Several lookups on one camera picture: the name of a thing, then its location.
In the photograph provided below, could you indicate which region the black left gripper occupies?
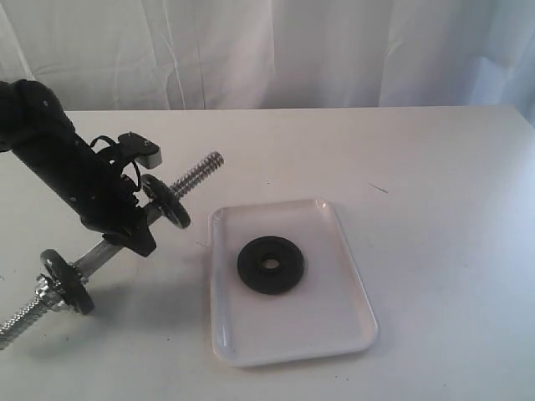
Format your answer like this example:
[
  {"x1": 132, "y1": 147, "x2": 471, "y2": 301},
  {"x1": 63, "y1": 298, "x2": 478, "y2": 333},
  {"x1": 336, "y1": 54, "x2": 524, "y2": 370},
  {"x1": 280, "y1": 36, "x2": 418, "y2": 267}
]
[{"x1": 68, "y1": 141, "x2": 156, "y2": 256}]

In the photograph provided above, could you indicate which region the black weight plate end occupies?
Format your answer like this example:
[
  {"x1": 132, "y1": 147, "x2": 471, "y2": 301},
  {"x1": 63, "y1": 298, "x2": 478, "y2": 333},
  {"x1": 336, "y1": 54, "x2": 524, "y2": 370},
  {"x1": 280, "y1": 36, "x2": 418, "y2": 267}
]
[{"x1": 141, "y1": 174, "x2": 191, "y2": 229}]

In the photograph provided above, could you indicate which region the black weight plate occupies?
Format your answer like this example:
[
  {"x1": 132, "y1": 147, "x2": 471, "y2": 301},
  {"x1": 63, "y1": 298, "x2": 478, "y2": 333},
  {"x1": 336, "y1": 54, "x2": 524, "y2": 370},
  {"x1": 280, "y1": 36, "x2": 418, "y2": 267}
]
[
  {"x1": 237, "y1": 236, "x2": 305, "y2": 296},
  {"x1": 40, "y1": 249, "x2": 94, "y2": 315}
]

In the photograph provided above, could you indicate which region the chrome spin-lock collar nut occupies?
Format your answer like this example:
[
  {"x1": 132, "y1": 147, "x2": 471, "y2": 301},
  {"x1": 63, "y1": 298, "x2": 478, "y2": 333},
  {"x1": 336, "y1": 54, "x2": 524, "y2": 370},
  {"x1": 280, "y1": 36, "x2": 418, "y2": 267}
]
[{"x1": 35, "y1": 274, "x2": 68, "y2": 312}]

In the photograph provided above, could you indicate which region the chrome threaded dumbbell bar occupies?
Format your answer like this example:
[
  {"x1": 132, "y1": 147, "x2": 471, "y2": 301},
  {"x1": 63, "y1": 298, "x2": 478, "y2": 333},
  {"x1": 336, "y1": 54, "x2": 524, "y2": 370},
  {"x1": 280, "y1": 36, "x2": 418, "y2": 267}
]
[{"x1": 1, "y1": 151, "x2": 224, "y2": 349}]

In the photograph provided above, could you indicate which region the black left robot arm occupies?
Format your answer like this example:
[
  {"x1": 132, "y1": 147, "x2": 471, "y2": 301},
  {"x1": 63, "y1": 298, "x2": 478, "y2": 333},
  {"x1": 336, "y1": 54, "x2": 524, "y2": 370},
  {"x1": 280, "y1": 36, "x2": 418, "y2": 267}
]
[{"x1": 1, "y1": 79, "x2": 161, "y2": 256}]

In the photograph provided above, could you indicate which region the white backdrop curtain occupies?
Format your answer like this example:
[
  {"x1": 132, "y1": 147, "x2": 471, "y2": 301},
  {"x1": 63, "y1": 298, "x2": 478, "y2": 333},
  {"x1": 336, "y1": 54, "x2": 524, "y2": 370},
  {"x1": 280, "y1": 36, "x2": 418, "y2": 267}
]
[{"x1": 1, "y1": 1, "x2": 534, "y2": 121}]

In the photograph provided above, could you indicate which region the white rectangular plastic tray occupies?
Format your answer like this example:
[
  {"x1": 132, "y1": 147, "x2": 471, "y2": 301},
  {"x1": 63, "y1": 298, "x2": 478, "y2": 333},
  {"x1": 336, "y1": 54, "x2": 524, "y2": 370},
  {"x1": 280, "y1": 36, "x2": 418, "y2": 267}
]
[{"x1": 210, "y1": 199, "x2": 378, "y2": 368}]

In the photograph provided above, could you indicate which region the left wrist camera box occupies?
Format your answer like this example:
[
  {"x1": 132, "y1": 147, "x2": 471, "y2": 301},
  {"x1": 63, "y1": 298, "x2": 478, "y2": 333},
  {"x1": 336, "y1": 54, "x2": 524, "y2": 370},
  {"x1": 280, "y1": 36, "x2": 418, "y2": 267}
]
[{"x1": 118, "y1": 132, "x2": 162, "y2": 170}]

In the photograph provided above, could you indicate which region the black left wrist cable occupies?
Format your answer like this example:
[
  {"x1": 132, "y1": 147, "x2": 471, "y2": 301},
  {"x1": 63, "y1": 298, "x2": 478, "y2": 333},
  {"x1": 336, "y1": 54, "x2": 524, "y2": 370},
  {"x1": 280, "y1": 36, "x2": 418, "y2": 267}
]
[{"x1": 88, "y1": 135, "x2": 143, "y2": 201}]

